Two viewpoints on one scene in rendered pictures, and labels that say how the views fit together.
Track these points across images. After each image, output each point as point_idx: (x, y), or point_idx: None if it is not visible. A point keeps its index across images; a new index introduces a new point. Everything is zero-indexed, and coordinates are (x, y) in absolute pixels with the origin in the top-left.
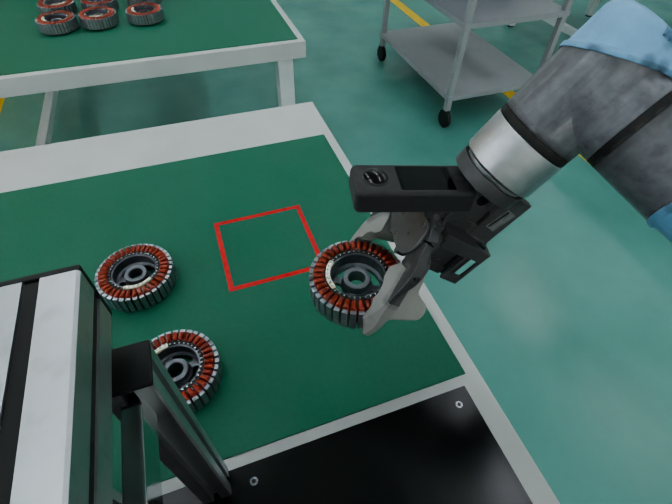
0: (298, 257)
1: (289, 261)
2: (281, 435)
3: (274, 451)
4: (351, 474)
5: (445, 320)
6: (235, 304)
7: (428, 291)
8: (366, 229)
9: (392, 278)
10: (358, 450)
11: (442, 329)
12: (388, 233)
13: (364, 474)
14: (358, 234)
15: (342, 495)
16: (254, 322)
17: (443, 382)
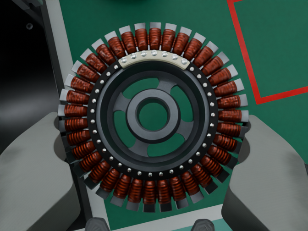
0: (272, 73)
1: (266, 62)
2: (73, 52)
3: (62, 47)
4: (23, 104)
5: (173, 228)
6: (209, 6)
7: (213, 219)
8: (261, 147)
9: (24, 186)
10: (41, 112)
11: (162, 221)
12: (224, 208)
13: (22, 115)
14: (257, 129)
15: (9, 95)
16: (185, 26)
17: (104, 205)
